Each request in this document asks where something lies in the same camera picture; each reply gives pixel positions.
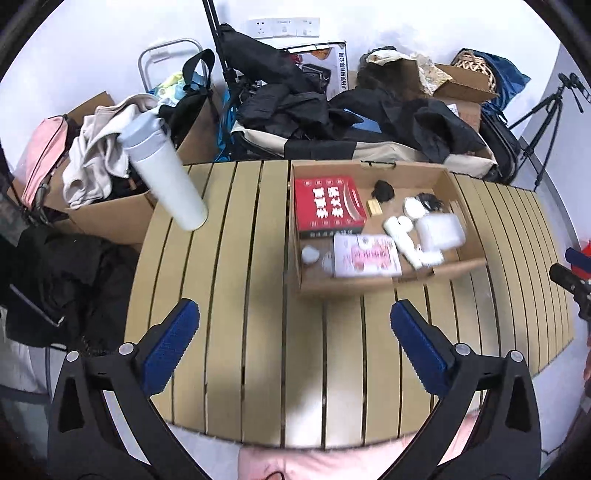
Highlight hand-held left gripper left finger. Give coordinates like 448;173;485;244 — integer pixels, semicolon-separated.
46;298;201;480

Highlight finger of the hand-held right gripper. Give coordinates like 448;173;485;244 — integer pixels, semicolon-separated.
566;247;591;271
549;263;591;320

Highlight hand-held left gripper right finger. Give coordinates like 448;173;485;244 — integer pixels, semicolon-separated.
390;299;543;480

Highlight white printed tube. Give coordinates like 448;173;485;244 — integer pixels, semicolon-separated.
397;235;445;271

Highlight pink and white box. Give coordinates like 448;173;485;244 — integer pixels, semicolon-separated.
332;234;402;279

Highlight translucent white box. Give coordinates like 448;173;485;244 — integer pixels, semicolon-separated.
416;213;466;253

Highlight small white bottle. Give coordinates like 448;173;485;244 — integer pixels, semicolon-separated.
383;216;414;241

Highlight black backpack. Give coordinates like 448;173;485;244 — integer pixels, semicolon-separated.
0;225;140;357

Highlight black suitcase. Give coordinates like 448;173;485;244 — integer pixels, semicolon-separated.
480;110;523;184

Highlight large cardboard box with clothes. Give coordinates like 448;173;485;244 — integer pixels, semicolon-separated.
9;91;160;253

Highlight black tripod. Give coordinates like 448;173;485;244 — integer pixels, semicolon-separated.
508;72;591;193

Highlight person's pink clothing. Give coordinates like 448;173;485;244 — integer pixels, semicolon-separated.
238;412;482;480

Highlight red printed box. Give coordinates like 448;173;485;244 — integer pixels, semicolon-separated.
294;174;369;240

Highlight white thermos bottle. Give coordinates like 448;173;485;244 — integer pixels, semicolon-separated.
119;111;209;232

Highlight blue bag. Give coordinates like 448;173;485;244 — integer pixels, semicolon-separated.
480;52;532;114

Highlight cardboard box with open flap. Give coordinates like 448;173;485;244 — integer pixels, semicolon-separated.
397;59;500;121

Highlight beige clothes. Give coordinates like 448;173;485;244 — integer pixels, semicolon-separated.
62;95;161;208

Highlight black jacket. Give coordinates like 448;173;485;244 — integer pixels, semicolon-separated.
331;88;491;163

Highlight plain cardboard box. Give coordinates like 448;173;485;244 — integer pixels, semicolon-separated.
174;83;223;165

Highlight beige and black tote bag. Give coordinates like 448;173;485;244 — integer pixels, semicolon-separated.
231;124;500;182

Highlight pink bag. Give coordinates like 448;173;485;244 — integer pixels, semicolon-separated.
20;115;71;209

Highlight crumpled beige paper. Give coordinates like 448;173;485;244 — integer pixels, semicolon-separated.
365;49;459;96

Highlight black clothing pile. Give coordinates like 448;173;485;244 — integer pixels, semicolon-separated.
217;22;352;139

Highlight black and white printed carton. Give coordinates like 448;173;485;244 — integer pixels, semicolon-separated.
286;41;350;100

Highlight black strap bag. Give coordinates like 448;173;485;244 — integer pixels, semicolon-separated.
157;48;218;149

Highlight grey metal frame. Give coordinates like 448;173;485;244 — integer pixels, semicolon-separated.
139;39;204;94

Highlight black trolley handle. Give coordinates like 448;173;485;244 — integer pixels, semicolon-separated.
202;0;232;81

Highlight white wall socket panel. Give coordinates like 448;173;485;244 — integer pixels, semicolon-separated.
248;17;320;38

